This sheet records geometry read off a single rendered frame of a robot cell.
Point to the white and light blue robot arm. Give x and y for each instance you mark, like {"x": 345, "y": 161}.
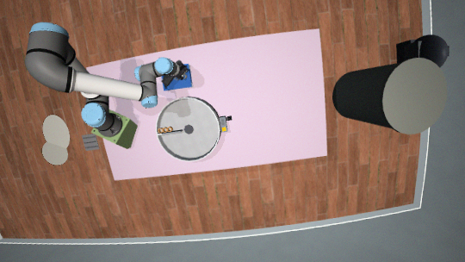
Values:
{"x": 47, "y": 40}

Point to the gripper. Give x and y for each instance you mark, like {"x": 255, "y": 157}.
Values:
{"x": 183, "y": 70}

